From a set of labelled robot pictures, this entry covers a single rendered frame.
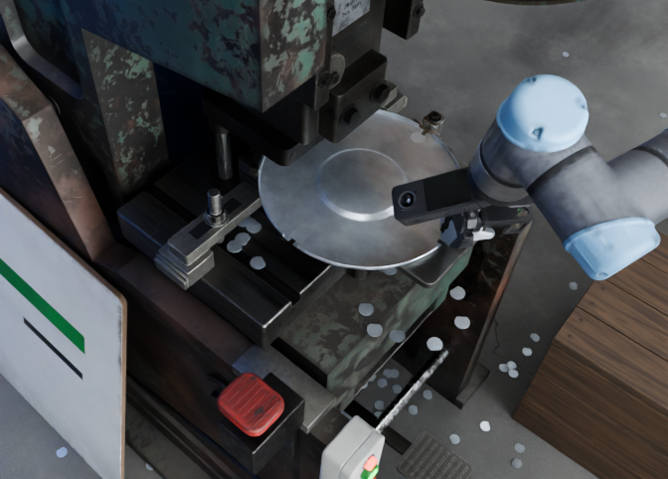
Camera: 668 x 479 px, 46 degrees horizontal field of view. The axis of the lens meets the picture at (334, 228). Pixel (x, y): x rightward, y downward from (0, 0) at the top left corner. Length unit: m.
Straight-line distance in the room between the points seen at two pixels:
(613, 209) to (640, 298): 0.92
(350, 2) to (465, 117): 1.50
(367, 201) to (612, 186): 0.42
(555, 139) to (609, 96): 1.88
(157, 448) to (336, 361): 0.71
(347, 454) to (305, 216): 0.32
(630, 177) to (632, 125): 1.77
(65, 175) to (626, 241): 0.80
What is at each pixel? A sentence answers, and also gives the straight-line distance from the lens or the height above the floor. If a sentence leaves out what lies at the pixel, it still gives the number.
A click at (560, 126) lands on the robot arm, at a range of 0.74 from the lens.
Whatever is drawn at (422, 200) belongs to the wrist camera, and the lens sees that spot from 0.91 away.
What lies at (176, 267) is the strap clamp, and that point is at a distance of 1.09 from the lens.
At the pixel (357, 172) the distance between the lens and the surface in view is 1.10.
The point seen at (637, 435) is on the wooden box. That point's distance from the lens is 1.64.
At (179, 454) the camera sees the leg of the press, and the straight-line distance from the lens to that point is 1.72.
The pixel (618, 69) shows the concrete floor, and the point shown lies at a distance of 2.73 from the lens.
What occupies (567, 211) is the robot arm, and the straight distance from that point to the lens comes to 0.75.
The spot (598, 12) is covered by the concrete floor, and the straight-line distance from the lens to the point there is 2.95.
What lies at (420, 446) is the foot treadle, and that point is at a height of 0.16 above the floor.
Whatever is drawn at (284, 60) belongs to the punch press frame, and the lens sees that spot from 0.78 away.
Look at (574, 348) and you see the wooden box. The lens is 1.54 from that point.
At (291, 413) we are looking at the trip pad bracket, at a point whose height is 0.70.
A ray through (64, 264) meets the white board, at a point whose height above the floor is 0.55.
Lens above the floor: 1.61
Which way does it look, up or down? 51 degrees down
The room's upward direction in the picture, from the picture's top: 5 degrees clockwise
